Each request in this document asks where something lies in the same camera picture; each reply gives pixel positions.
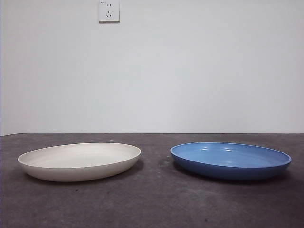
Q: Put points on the white wall socket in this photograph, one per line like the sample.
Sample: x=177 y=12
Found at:
x=109 y=12

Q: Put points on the white round plate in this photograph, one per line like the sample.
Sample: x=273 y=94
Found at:
x=78 y=167

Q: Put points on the blue round plate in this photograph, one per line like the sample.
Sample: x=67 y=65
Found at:
x=228 y=171

